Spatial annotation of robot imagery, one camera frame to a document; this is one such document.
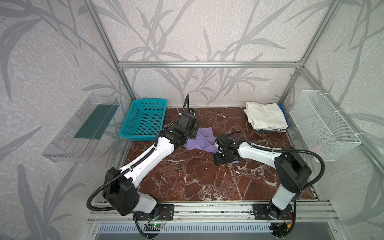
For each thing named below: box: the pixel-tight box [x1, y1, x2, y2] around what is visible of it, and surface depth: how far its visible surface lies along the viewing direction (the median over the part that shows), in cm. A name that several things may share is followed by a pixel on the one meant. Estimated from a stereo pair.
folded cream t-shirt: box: [243, 101, 288, 131], surface depth 104 cm
